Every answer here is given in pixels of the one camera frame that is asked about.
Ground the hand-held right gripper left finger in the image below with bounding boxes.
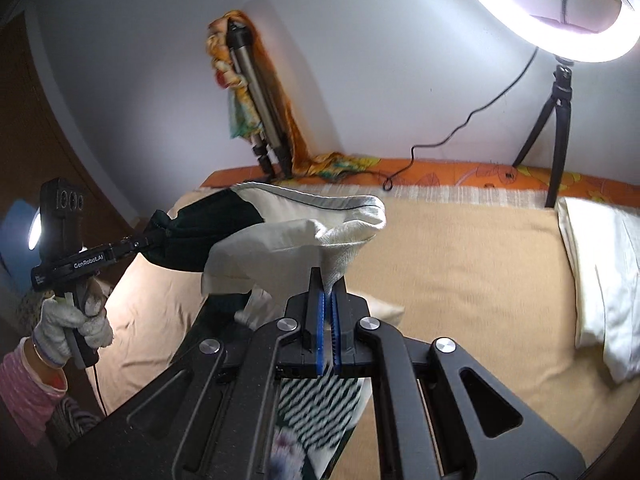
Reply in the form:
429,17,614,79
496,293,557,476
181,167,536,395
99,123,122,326
65,267,327,480

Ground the green and white printed t-shirt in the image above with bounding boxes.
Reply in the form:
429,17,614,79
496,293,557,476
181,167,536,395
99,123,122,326
142,182,389,480

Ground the folded white cloth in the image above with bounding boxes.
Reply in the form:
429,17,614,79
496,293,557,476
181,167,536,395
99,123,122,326
556,197,640,384

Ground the folded tripod with colourful scarf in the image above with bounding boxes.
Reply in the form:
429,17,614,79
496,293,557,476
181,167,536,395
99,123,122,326
206,9,384,182

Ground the black ring light tripod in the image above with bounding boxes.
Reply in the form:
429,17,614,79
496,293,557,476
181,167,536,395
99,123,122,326
511,55,576,209

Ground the silver folded tripod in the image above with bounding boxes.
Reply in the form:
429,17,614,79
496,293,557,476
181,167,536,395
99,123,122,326
226,20,294,181

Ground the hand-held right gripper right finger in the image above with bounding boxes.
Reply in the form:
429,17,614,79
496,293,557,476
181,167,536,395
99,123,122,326
330,279,587,480

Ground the person's left hand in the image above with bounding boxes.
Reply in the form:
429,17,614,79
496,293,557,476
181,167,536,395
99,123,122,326
32,278,114,368

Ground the beige blanket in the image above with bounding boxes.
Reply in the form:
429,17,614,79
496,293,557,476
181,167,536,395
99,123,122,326
92,187,640,480

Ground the orange patterned bedsheet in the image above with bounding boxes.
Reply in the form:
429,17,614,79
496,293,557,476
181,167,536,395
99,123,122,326
202,156,640,207

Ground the white clip desk lamp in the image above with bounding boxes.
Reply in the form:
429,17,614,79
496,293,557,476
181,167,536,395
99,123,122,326
26,207,46,252

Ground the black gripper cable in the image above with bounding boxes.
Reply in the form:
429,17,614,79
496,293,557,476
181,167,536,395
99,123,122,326
92,364,109,417

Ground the person's left forearm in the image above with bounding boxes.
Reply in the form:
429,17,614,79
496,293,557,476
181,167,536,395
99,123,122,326
0,337,69,447

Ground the white ring light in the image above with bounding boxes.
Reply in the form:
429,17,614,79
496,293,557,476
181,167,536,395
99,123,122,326
447,0,640,64

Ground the black ring light cable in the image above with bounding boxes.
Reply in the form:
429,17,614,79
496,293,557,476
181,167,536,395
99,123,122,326
382,45,540,191

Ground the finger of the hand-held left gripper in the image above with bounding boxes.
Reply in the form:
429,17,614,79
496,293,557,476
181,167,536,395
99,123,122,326
106,231,162,262

